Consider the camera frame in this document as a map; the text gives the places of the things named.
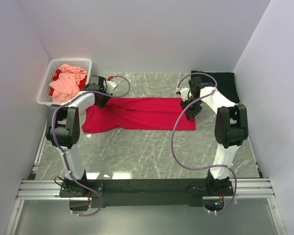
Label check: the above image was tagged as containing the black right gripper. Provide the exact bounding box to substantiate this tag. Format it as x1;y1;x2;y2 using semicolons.
179;96;203;121

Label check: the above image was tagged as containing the red t shirt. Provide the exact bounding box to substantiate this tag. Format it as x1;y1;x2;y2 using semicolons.
49;69;87;96
82;97;182;134

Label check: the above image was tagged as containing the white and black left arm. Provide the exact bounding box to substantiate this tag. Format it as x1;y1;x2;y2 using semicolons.
46;76;117;197

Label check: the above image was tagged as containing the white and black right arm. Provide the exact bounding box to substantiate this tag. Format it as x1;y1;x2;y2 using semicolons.
176;72;248;195

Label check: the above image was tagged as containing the pink t shirt in basket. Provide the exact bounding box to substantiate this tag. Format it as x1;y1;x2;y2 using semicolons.
49;64;88;103

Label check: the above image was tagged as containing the folded black t shirt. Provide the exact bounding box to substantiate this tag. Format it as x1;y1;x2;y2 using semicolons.
202;71;240;103

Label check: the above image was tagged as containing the red t shirt in basket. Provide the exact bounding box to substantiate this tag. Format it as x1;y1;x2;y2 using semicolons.
49;69;87;96

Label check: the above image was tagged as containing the white plastic laundry basket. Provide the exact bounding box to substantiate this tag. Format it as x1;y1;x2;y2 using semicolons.
36;58;93;106

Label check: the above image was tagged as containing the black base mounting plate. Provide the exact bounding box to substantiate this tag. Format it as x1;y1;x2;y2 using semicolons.
59;178;234;208

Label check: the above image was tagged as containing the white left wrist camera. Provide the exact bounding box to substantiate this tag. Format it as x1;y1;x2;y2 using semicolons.
106;76;118;93

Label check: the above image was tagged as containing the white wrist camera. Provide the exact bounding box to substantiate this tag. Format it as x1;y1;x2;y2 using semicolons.
106;76;118;93
175;88;191;101

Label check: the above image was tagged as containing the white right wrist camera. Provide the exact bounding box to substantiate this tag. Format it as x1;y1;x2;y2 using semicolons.
175;88;191;101

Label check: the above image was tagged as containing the aluminium rail frame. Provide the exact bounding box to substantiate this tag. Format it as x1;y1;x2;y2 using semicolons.
4;156;287;235

